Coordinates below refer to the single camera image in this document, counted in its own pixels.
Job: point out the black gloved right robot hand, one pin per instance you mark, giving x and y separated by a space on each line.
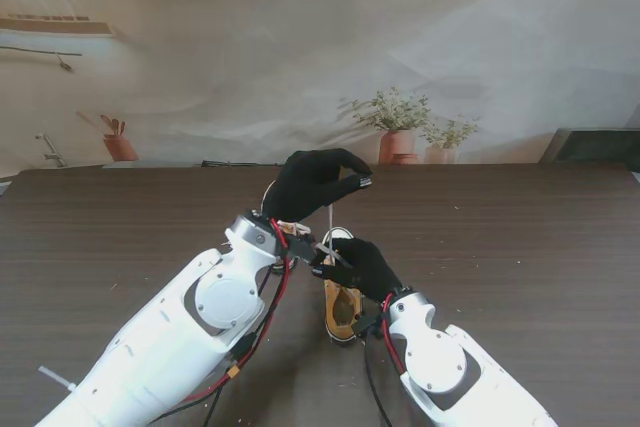
365 272

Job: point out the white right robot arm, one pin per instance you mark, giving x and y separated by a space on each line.
450 367

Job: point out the black right wrist box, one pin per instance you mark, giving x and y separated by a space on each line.
366 328

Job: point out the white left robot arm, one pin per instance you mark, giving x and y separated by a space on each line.
165 327

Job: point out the white zip tie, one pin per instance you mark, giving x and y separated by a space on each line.
55 377

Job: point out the yellow canvas sneaker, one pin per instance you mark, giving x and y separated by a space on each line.
332 324
290 229

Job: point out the black wrist box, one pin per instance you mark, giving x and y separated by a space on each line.
366 328
301 249

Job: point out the printed kitchen backdrop cloth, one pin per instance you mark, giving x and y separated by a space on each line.
300 47

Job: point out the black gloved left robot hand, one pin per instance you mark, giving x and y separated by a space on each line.
310 182

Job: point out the black left wrist box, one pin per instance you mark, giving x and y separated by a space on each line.
301 249

